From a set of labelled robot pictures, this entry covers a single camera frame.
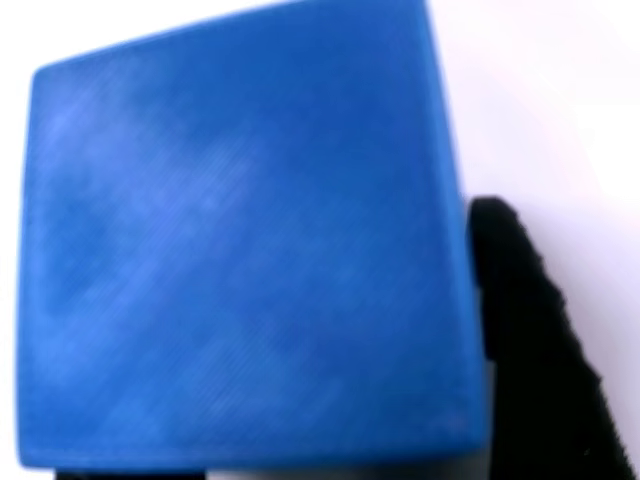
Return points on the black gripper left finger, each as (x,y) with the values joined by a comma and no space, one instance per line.
(130,476)

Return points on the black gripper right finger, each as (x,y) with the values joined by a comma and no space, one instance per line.
(540,360)

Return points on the blue cube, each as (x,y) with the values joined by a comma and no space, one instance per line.
(240,240)

